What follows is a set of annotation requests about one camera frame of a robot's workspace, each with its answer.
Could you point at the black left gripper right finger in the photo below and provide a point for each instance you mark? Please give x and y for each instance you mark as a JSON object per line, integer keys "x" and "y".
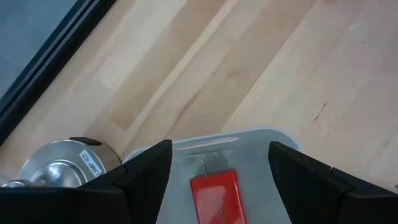
{"x": 335, "y": 199}

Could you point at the red box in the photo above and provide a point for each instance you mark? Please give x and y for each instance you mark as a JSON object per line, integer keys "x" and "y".
{"x": 217, "y": 199}

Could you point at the grey plastic bin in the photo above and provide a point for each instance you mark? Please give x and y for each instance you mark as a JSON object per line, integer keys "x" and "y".
{"x": 248, "y": 161}

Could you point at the silver lamp base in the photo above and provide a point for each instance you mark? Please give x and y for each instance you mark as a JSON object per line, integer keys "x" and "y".
{"x": 62, "y": 161}

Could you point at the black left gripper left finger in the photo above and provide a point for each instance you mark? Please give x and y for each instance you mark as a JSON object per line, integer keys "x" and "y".
{"x": 93, "y": 202}

